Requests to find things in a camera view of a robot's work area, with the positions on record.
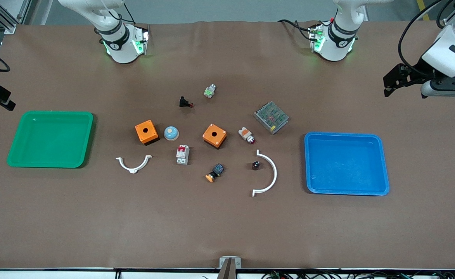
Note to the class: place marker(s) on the small white curved bracket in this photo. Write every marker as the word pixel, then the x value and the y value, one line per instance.
pixel 133 166

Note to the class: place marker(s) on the orange button box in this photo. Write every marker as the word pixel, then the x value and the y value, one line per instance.
pixel 214 135
pixel 146 132

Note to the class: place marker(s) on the green plastic tray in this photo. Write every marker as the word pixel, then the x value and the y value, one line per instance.
pixel 51 139

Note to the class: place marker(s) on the white red circuit breaker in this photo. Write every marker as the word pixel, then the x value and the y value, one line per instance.
pixel 182 154

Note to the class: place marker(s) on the small black capacitor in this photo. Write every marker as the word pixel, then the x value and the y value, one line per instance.
pixel 255 165

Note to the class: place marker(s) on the metal mesh power supply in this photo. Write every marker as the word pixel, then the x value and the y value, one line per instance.
pixel 271 117

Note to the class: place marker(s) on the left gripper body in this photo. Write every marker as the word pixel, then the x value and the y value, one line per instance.
pixel 416 73

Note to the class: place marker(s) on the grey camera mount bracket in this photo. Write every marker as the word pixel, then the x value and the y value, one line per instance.
pixel 230 262

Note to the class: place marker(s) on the green white switch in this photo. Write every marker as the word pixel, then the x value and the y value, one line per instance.
pixel 210 91

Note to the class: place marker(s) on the red indicator light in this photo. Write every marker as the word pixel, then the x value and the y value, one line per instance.
pixel 246 135

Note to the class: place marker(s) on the blue plastic tray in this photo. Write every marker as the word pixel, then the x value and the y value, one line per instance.
pixel 346 164

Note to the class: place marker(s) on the orange push button switch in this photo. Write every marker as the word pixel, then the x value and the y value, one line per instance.
pixel 215 173

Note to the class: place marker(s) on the large white curved bracket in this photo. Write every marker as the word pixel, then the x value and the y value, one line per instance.
pixel 272 174

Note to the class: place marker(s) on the black red small switch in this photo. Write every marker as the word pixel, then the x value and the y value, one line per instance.
pixel 185 102

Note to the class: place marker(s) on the blue dome button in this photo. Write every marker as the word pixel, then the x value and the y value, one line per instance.
pixel 171 133

